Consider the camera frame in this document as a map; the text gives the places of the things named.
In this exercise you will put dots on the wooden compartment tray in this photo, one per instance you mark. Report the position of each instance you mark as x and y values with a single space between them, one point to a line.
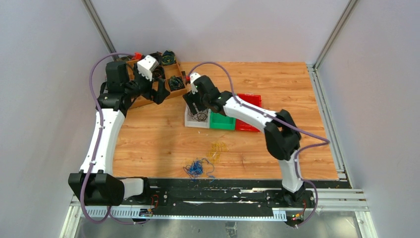
170 70

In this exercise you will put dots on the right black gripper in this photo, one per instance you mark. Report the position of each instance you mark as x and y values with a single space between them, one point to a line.
190 99

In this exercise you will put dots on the rolled dark tie back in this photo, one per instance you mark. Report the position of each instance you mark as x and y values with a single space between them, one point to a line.
158 57

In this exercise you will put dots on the green plastic bin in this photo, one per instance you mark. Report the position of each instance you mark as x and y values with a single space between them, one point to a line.
218 121

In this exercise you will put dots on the rolled green tie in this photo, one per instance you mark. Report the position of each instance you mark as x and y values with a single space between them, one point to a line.
168 58

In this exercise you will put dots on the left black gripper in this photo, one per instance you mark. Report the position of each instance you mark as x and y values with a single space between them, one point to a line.
158 95

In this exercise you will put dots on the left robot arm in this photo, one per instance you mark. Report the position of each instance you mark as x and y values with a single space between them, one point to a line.
94 184

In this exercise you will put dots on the rolled dark tie front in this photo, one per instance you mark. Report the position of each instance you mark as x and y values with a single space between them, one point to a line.
176 83

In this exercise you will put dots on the rolled dark tie middle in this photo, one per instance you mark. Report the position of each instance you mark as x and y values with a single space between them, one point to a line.
158 73

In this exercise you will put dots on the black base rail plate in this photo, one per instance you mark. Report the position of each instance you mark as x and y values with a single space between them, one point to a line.
224 197

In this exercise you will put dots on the rolled dark tie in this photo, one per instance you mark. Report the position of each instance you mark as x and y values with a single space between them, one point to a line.
158 73
158 57
176 83

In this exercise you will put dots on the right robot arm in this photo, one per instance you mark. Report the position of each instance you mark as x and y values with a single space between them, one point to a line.
282 141

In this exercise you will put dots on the white plastic bin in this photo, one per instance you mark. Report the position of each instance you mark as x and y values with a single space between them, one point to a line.
200 120

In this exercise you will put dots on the aluminium frame rail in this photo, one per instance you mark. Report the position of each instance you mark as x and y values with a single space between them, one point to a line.
338 213

